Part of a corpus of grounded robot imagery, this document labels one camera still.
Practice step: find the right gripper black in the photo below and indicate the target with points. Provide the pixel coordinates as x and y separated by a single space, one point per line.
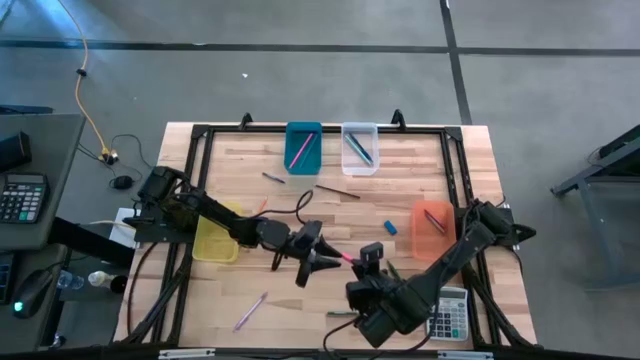
380 285

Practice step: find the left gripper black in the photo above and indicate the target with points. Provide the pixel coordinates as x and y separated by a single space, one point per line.
302 242

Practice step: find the green crayon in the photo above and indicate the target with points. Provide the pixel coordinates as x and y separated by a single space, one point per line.
340 314

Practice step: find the thin dark brown pencil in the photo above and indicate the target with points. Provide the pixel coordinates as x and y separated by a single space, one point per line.
337 191

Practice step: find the blue eraser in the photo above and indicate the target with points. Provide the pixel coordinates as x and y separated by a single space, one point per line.
390 227

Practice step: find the small grey pen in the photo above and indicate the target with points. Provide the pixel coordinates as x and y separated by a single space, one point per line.
273 177

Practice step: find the translucent purple pen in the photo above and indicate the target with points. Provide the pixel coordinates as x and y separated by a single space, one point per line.
250 312

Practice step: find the red crayon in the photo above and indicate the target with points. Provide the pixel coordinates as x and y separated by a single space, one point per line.
435 220

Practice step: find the pink pencil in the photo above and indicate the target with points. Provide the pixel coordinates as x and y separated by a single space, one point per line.
301 150

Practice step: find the yellow plastic bin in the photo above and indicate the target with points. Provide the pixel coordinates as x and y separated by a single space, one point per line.
215 247

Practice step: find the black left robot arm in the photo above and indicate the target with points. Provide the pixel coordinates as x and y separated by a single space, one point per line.
210 212

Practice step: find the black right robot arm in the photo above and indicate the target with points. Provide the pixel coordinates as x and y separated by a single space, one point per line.
450 270

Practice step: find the orange plastic bin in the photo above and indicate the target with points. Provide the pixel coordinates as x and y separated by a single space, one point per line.
430 247

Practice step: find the clear plastic bin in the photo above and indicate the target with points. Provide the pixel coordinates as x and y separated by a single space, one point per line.
350 168

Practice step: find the white desk calculator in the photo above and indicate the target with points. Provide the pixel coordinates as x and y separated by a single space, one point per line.
452 320

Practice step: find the teal pen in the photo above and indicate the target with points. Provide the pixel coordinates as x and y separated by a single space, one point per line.
356 149

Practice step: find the teal plastic bin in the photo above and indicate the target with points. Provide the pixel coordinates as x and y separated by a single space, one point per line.
291 130

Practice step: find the white flat box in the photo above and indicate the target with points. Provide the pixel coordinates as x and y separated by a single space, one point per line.
122 232

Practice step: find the small black floor puck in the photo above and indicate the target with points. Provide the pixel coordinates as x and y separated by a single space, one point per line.
122 182

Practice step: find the white bottle black cap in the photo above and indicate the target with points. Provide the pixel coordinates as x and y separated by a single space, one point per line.
100 278

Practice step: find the black desk support beam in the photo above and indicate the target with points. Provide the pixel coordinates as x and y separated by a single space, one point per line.
90 245

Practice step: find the yellow power plug cluster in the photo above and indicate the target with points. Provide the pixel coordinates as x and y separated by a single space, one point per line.
109 157

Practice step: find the clear water bottle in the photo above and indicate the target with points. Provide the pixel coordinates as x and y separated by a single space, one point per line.
70 280

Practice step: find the grey office desk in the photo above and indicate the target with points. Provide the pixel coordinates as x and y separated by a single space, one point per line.
55 150

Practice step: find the black computer mouse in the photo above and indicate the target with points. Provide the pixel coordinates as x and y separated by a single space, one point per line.
32 292

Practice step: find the grey metal table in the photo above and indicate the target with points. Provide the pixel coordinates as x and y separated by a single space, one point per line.
627 142

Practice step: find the black desk calculator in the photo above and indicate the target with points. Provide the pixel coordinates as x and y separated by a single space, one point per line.
22 200

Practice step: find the black keyboard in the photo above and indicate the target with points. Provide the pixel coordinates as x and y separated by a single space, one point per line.
5 277

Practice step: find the black speaker box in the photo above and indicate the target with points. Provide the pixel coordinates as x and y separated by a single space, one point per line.
12 152

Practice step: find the black flat panel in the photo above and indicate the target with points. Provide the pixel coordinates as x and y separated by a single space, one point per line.
25 109

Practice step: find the silver metal bracket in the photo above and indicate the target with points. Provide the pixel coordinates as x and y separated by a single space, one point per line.
185 353
465 355

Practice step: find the black aluminium table frame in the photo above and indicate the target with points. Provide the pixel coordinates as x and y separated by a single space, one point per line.
250 129

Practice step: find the black frame clamp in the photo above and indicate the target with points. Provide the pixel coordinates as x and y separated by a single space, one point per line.
245 121
398 120

